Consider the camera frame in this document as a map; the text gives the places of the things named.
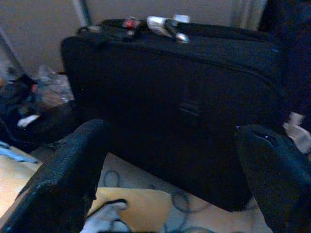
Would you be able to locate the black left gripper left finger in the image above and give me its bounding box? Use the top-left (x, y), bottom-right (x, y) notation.
top-left (0, 118), bottom-right (110, 233)

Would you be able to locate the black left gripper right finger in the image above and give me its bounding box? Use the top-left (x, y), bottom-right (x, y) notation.
top-left (234, 125), bottom-right (311, 233)

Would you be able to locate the light blue cloth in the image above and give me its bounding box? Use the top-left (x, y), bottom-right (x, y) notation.
top-left (0, 140), bottom-right (38, 164)

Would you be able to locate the beige crumpled paper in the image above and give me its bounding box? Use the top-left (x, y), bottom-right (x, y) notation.
top-left (283, 112), bottom-right (311, 155)

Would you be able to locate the yellow egg-cartoon blanket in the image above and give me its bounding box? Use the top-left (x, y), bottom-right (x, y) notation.
top-left (0, 145), bottom-right (276, 233)

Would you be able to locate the dark clothes pile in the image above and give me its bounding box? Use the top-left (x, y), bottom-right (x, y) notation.
top-left (0, 72), bottom-right (79, 153)

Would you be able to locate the clear crumpled plastic bag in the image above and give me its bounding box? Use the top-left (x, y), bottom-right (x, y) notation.
top-left (36, 64), bottom-right (75, 105)

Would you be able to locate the black fabric suitcase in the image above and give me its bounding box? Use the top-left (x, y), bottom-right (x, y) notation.
top-left (60, 18), bottom-right (294, 212)

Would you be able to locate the grey metal pole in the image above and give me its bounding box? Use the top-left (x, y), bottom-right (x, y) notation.
top-left (72, 0), bottom-right (93, 28)

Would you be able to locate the small red black item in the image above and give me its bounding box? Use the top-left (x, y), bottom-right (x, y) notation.
top-left (122, 18), bottom-right (137, 30)

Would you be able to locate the white silver item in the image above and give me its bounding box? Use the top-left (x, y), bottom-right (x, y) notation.
top-left (146, 15), bottom-right (191, 44)

